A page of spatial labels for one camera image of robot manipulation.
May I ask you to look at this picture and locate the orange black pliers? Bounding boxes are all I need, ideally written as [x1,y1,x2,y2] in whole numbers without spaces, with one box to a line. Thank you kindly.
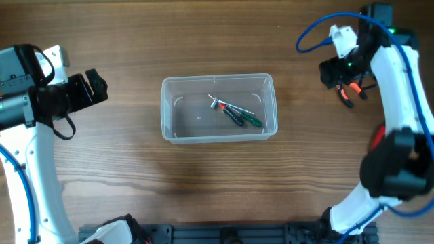
[336,82,367,108]

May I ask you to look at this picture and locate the red handled cutters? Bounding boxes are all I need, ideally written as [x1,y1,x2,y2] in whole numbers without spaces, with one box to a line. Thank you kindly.
[368,123,385,152]

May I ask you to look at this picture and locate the clear plastic container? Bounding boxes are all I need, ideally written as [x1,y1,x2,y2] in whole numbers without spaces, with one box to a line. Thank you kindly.
[161,73,278,144]

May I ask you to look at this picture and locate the green handled screwdriver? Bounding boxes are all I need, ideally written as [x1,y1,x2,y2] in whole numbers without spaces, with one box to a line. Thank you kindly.
[228,106,263,127]

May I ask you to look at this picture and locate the black orange screwdriver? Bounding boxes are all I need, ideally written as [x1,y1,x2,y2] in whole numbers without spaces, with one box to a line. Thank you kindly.
[208,94,244,127]

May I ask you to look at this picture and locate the small silver wrench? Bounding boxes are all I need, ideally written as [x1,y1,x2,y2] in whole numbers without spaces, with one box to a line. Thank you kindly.
[211,97,254,115]

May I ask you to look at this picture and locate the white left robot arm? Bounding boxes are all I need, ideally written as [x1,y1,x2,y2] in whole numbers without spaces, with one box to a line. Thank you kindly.
[1,44,108,244]

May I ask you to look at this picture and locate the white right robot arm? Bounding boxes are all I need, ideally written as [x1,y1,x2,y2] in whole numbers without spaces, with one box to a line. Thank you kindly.
[315,3,433,243]

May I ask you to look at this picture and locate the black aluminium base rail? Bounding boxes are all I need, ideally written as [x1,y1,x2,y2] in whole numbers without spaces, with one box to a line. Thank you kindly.
[78,220,379,244]

